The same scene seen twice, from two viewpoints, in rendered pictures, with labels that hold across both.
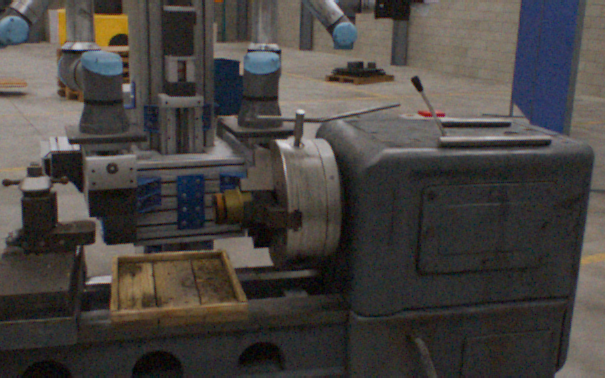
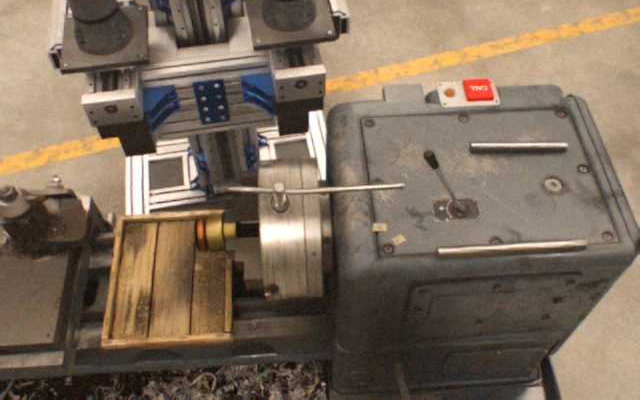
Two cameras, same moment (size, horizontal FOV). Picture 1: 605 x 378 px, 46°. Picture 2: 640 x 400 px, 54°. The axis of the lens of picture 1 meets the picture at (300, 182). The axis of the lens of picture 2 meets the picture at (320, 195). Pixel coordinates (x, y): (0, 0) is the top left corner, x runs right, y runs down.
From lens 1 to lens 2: 1.21 m
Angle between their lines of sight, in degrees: 41
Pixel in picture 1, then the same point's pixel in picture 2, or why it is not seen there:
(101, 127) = (95, 48)
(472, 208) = (469, 296)
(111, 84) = (95, 2)
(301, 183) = (278, 261)
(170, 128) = (182, 19)
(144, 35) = not seen: outside the picture
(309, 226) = (288, 293)
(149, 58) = not seen: outside the picture
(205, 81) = not seen: outside the picture
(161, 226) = (184, 122)
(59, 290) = (45, 341)
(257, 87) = not seen: outside the picture
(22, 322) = (18, 368)
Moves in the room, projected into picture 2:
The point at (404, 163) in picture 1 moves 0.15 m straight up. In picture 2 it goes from (389, 278) to (397, 237)
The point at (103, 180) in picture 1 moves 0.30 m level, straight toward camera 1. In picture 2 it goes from (104, 118) to (92, 214)
